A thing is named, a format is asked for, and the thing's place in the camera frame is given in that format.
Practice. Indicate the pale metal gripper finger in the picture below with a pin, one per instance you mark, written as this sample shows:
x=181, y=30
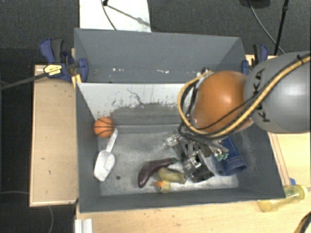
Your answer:
x=195, y=162
x=188, y=171

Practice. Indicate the blue plastic cup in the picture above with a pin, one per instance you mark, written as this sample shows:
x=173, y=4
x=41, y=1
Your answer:
x=233, y=161

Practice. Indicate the dark purple toy eggplant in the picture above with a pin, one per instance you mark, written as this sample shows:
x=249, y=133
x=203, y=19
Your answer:
x=148, y=170

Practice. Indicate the yellow rubber duck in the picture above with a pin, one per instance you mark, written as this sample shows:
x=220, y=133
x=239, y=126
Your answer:
x=170, y=176

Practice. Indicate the white plastic scoop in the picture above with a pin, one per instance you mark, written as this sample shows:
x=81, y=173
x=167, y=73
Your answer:
x=105, y=164

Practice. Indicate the pale wood board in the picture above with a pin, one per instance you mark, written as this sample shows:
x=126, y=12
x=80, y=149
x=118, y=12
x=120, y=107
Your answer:
x=53, y=139

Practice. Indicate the yellow clear plastic bottle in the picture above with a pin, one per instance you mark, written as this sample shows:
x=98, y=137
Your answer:
x=284, y=198

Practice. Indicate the black shiny object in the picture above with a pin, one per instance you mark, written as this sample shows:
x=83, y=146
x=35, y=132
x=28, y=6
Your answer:
x=203, y=174

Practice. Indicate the grey metal bin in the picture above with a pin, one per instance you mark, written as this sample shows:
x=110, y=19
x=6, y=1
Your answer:
x=136, y=139

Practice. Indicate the orange basketball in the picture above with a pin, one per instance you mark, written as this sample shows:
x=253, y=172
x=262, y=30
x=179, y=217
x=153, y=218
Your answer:
x=104, y=127

